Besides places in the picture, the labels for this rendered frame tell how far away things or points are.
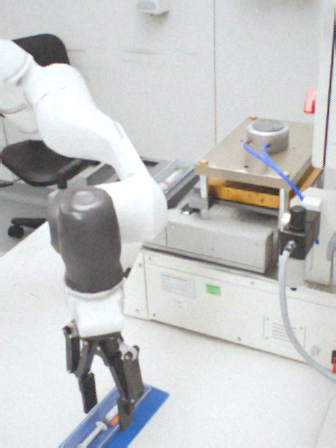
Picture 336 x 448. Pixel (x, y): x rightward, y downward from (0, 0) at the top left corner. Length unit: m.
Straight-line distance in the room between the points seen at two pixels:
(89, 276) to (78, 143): 0.29
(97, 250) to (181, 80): 2.07
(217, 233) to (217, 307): 0.16
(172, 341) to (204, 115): 1.74
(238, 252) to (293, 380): 0.25
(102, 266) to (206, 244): 0.33
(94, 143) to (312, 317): 0.49
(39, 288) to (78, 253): 0.62
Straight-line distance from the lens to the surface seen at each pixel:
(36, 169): 2.77
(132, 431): 1.14
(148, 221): 0.97
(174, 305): 1.29
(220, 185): 1.19
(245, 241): 1.15
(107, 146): 1.10
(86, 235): 0.87
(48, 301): 1.46
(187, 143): 2.99
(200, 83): 2.87
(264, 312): 1.21
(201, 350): 1.28
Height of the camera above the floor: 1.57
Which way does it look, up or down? 29 degrees down
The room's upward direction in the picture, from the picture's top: 3 degrees counter-clockwise
